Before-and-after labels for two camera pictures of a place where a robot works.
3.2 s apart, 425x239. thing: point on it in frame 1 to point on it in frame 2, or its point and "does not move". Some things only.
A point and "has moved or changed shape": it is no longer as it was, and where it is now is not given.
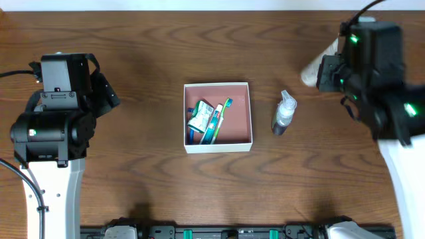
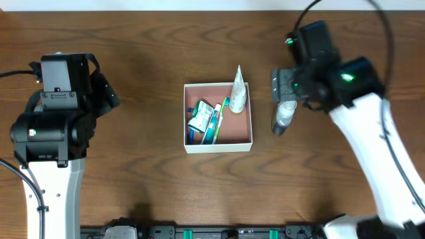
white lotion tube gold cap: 310,76 has moved or changed shape
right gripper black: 329,74 to 283,86
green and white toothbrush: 227,104 does not move
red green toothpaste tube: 208,136 does not move
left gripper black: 107,96 does not move
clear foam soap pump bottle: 283,113 does not move
